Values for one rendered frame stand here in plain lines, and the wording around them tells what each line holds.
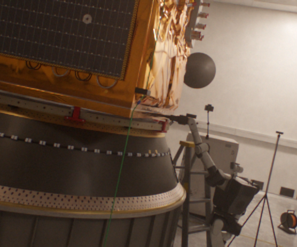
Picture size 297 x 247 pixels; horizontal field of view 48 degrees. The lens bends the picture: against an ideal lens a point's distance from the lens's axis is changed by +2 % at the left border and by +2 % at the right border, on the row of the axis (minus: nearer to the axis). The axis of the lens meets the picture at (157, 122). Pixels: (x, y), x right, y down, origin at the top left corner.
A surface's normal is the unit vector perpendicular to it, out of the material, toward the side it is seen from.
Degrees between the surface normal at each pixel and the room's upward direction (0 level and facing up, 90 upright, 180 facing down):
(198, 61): 90
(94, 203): 43
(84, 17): 90
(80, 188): 62
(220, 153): 90
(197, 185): 90
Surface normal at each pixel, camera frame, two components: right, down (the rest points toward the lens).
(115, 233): 0.57, 0.15
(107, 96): -0.18, 0.03
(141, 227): 0.73, 0.18
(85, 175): 0.45, -0.35
